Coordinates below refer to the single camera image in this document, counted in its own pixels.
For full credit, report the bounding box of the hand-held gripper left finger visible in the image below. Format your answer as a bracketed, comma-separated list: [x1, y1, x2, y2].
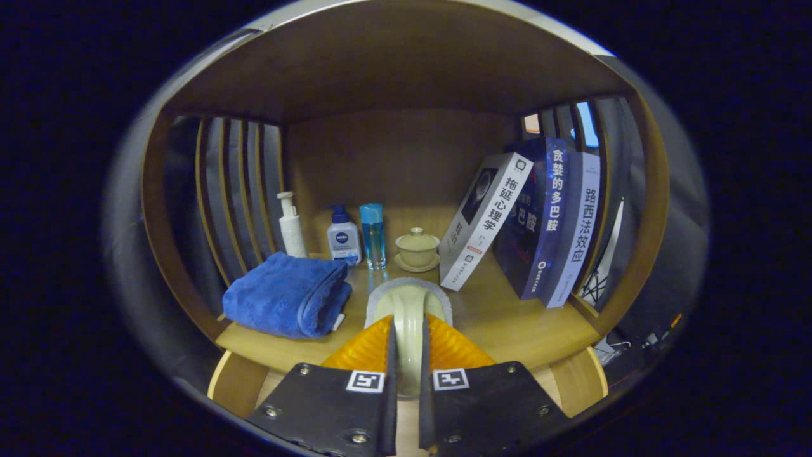
[246, 314, 398, 457]

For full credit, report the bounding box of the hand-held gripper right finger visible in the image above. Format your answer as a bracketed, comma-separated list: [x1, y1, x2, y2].
[417, 313, 570, 457]

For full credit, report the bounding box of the wooden countertop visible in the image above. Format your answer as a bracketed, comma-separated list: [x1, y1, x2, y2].
[216, 203, 602, 375]

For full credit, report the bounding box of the wooden cabinet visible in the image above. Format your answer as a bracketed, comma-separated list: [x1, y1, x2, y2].
[141, 0, 671, 421]

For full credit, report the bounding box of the folded blue towel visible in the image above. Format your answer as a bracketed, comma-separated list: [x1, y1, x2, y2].
[222, 252, 353, 339]

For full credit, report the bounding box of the beige lidded teacup with saucer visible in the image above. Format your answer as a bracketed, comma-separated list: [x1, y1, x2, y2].
[394, 227, 441, 273]

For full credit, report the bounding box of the clear blue bottle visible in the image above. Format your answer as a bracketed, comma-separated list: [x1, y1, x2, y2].
[360, 203, 387, 271]

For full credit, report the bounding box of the white bottle with blue cap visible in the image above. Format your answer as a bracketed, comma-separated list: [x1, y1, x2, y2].
[327, 205, 363, 266]

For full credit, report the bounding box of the white book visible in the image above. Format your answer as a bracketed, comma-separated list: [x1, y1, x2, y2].
[438, 152, 535, 292]

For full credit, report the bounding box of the white pump bottle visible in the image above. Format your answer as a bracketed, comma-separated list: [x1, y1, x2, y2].
[277, 192, 308, 259]

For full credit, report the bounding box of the black light stand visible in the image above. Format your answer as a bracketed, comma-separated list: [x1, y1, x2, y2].
[580, 270, 613, 308]

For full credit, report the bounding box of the dark blue book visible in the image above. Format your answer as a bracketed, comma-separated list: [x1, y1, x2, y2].
[492, 138, 568, 300]

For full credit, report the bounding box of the pale purple book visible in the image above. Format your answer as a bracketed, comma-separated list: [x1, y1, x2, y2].
[539, 152, 601, 309]

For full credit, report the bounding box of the black backdrop cloth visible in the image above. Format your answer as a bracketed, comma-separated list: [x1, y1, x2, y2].
[105, 38, 708, 381]

